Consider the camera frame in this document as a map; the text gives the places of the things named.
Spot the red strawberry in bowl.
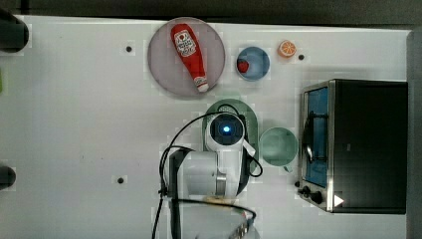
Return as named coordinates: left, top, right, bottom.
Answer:
left=237, top=60, right=249, bottom=73

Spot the mint green oval strainer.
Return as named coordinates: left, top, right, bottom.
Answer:
left=207, top=99, right=259, bottom=173

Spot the blue bowl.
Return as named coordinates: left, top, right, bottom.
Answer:
left=236, top=47, right=270, bottom=82

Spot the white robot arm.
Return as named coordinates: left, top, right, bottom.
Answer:
left=167, top=112, right=256, bottom=239

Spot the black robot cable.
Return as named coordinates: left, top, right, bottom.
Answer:
left=151, top=104, right=264, bottom=239

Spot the small black cylinder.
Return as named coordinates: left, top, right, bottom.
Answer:
left=0, top=166, right=16, bottom=190

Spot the black toaster oven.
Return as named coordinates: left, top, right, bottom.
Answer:
left=295, top=79, right=408, bottom=214

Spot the grey round plate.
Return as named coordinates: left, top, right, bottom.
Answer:
left=147, top=17, right=225, bottom=97

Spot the large black cylinder cup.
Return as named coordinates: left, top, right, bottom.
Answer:
left=0, top=9, right=29, bottom=53

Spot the red ketchup bottle toy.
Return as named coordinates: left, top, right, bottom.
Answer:
left=170, top=23, right=209, bottom=93

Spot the orange slice toy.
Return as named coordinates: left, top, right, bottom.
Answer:
left=278, top=40, right=297, bottom=58

